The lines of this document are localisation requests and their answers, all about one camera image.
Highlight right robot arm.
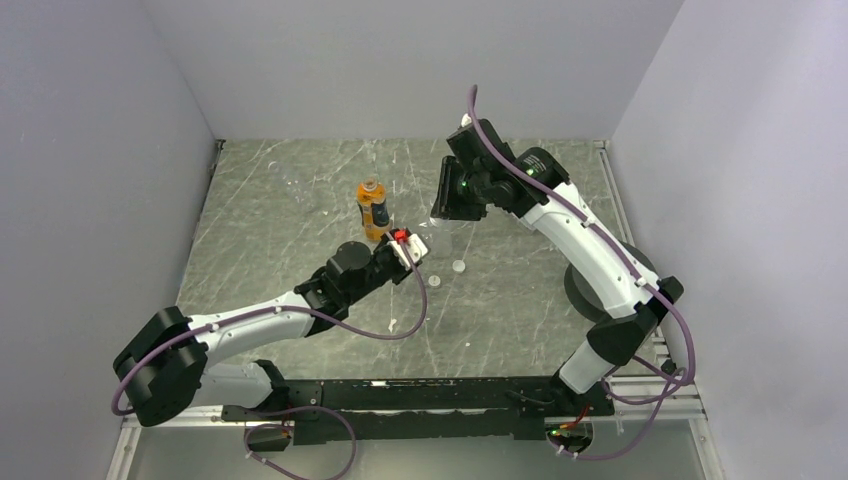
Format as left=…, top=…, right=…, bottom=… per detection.
left=431, top=115, right=683, bottom=415

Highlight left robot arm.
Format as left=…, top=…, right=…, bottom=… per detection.
left=110, top=230, right=430, bottom=427

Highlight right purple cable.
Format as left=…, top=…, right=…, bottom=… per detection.
left=466, top=84, right=698, bottom=463

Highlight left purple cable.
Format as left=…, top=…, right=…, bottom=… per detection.
left=110, top=254, right=429, bottom=418

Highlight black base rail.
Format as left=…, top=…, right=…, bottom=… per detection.
left=222, top=376, right=615, bottom=446

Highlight orange juice bottle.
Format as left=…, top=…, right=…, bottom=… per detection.
left=356, top=177, right=392, bottom=243

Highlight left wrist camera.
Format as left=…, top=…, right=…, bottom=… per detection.
left=386, top=229, right=430, bottom=270

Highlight aluminium frame rail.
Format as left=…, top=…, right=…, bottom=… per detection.
left=105, top=140, right=723, bottom=480

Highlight short clear plastic bottle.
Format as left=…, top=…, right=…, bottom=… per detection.
left=426, top=217, right=454, bottom=259

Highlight purple cable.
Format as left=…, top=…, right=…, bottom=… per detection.
left=466, top=84, right=698, bottom=463
left=110, top=254, right=429, bottom=418

